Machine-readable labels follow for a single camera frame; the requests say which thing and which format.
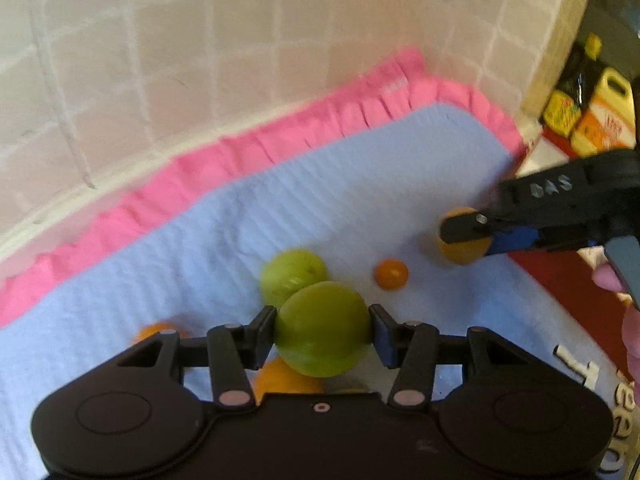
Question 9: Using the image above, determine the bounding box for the person's right hand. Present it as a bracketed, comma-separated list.
[591, 264, 640, 401]

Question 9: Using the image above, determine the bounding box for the dark soy sauce bottle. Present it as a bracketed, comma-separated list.
[542, 34, 603, 138]

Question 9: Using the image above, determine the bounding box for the large orange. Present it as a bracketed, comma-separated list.
[254, 357, 328, 403]

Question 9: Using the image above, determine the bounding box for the yellow detergent jug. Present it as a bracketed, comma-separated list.
[570, 67, 638, 156]

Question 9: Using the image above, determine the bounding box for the pink cloth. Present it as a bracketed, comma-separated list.
[0, 46, 528, 328]

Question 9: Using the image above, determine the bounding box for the small orange kumquat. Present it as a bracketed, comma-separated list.
[373, 258, 409, 291]

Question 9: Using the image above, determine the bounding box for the orange mandarin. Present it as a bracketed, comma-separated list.
[132, 322, 188, 346]
[436, 206, 493, 266]

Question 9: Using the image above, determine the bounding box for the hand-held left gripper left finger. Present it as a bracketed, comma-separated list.
[117, 305, 279, 408]

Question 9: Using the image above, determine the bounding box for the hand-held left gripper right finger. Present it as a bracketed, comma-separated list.
[368, 304, 531, 408]

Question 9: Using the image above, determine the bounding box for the light blue cloth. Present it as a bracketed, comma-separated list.
[0, 102, 631, 480]

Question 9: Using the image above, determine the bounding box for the green plum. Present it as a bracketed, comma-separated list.
[274, 281, 372, 378]
[260, 249, 329, 308]

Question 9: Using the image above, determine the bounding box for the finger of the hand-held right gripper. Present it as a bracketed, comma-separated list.
[486, 227, 541, 257]
[440, 210, 504, 245]

